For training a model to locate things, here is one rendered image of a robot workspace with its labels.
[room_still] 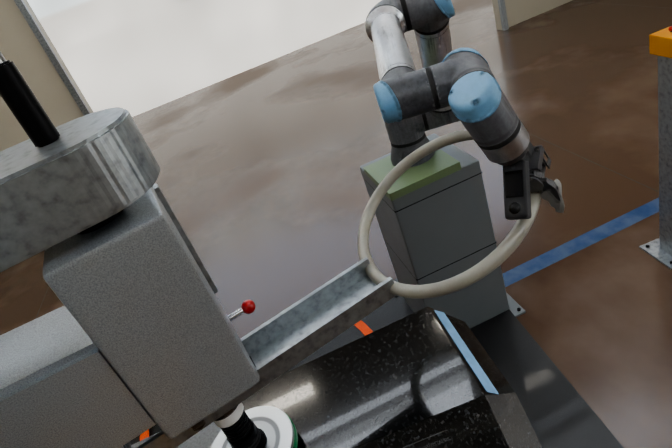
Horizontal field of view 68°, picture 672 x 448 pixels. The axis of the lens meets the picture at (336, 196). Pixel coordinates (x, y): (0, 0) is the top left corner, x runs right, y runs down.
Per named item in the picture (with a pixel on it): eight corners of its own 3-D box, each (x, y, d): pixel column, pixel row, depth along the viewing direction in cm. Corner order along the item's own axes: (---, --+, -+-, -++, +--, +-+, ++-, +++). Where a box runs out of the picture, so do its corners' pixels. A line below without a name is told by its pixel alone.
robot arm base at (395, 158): (384, 159, 222) (378, 139, 218) (421, 141, 225) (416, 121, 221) (403, 172, 206) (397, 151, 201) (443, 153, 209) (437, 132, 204)
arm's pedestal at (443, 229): (392, 297, 276) (345, 166, 236) (471, 259, 282) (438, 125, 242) (433, 359, 232) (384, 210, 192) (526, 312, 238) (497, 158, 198)
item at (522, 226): (442, 343, 100) (435, 336, 98) (333, 247, 141) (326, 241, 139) (593, 159, 104) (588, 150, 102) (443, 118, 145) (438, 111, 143)
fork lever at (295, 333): (119, 503, 94) (104, 488, 92) (111, 431, 111) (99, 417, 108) (407, 301, 113) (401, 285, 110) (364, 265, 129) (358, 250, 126)
